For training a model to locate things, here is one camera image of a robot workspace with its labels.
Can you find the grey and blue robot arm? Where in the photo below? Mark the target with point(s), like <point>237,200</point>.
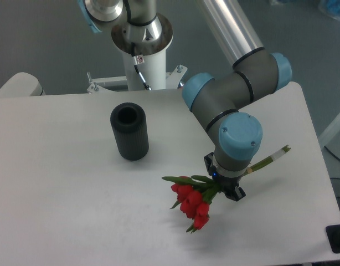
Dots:
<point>216,104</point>

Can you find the white furniture piece right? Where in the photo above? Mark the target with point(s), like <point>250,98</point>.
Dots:
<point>330,132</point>

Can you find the red tulip bouquet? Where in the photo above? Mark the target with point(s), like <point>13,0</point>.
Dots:
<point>194,197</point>

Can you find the black box at table edge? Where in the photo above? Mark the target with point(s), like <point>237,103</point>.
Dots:
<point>333,234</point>

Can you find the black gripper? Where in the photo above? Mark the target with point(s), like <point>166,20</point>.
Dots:
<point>228,180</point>

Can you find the white rounded chair part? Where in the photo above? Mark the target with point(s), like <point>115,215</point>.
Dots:
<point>21,85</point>

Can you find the blue plastic bag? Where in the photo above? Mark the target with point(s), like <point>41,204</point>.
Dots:
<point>330,8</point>

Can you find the black ribbed vase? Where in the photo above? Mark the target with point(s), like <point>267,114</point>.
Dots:
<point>128,122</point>

